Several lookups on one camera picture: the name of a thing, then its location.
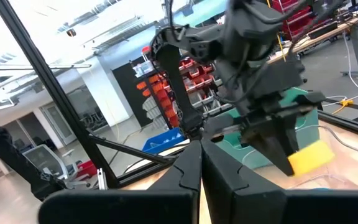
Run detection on grey office chair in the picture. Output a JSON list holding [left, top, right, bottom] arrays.
[[22, 144, 91, 190]]

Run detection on blue plastic crate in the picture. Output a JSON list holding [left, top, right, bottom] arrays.
[[141, 126, 186, 156]]

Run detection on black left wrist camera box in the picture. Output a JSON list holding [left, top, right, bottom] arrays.
[[224, 0, 281, 63]]

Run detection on storage rack orange bins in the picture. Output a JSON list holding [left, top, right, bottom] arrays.
[[135, 46, 232, 131]]

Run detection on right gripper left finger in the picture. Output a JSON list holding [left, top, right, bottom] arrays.
[[38, 139, 203, 224]]

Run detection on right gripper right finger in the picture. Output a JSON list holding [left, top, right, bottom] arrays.
[[201, 139, 358, 224]]

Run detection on red shelving unit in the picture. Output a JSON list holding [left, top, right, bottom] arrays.
[[272, 0, 332, 40]]

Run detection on clear plastic bin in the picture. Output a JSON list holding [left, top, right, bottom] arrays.
[[241, 124, 358, 191]]

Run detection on small yellow stapler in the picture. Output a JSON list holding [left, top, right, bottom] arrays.
[[287, 139, 336, 177]]

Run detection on yellow plug cable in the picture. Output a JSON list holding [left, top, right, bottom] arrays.
[[333, 98, 356, 114]]

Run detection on teal plastic bin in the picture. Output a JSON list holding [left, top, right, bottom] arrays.
[[216, 88, 322, 171]]

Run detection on red box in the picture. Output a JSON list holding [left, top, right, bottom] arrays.
[[75, 159, 98, 179]]

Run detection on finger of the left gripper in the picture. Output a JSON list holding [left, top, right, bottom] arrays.
[[278, 108, 301, 155], [244, 119, 295, 177]]

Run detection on white floor cable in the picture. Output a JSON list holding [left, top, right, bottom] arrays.
[[321, 30, 358, 108]]

